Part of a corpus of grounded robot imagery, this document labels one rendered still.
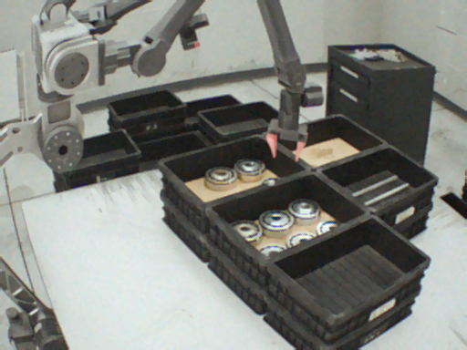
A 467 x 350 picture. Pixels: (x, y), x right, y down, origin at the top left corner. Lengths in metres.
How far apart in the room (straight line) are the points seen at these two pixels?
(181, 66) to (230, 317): 3.49
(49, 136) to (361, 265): 0.98
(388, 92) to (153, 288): 1.95
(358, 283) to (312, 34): 4.08
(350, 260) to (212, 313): 0.43
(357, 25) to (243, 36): 1.34
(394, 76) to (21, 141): 2.21
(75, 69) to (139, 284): 0.77
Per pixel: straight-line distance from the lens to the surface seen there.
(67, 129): 1.60
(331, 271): 1.65
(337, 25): 5.64
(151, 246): 1.94
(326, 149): 2.28
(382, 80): 3.17
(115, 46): 1.32
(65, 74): 1.29
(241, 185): 2.00
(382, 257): 1.73
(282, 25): 1.50
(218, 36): 4.98
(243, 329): 1.62
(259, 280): 1.59
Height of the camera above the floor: 1.86
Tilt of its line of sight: 30 degrees down
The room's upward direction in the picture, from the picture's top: 1 degrees clockwise
